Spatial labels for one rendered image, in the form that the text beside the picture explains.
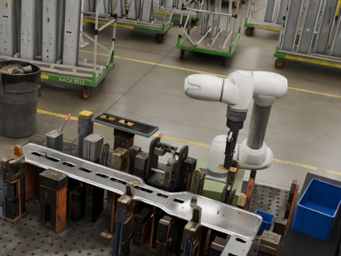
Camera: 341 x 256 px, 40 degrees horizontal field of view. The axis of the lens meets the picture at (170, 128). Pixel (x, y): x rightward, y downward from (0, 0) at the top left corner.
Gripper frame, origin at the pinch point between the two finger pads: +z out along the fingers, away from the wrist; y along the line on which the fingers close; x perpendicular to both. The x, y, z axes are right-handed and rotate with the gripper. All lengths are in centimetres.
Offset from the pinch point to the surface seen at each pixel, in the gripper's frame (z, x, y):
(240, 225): 29.0, 11.7, 3.7
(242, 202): 25.8, 8.3, -10.8
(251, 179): 14.3, 9.5, -14.8
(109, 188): 29, -55, 8
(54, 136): 22, -104, -14
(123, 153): 21, -60, -15
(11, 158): 22, -106, 19
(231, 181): 18.1, -0.1, -14.6
